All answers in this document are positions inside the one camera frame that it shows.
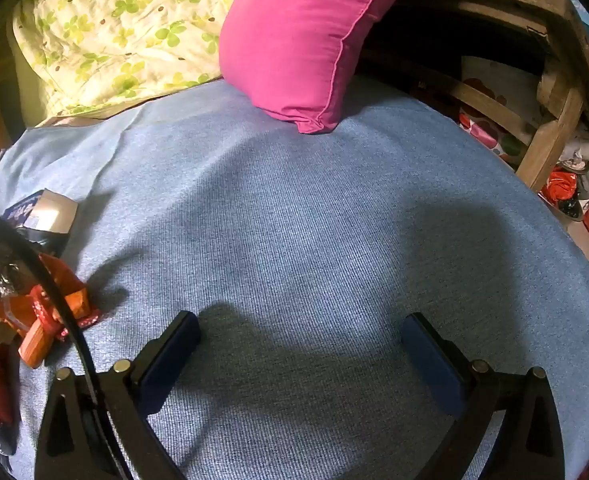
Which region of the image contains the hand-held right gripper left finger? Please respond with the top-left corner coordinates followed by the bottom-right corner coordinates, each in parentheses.
top-left (34, 311), bottom-right (200, 480)

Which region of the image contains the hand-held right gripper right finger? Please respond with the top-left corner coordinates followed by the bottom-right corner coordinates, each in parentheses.
top-left (401, 312), bottom-right (567, 480)

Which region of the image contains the orange wrapper bundle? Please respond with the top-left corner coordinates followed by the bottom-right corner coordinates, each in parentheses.
top-left (0, 252), bottom-right (102, 368)

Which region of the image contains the blue toothpaste box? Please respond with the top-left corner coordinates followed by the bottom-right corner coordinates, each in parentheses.
top-left (2, 188), bottom-right (80, 236)

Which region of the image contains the light blue blanket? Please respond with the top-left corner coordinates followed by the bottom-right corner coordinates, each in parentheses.
top-left (0, 80), bottom-right (589, 480)

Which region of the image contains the orange-red plastic bag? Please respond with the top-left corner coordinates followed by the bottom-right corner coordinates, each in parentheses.
top-left (547, 170), bottom-right (580, 206)

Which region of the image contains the wooden table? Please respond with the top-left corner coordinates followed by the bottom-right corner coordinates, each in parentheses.
top-left (359, 0), bottom-right (589, 193)

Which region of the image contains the green floral quilt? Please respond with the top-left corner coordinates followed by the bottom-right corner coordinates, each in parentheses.
top-left (12, 0), bottom-right (255, 116)

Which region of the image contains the pink pillow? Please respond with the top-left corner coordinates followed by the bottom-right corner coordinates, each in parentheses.
top-left (219, 0), bottom-right (425, 135)

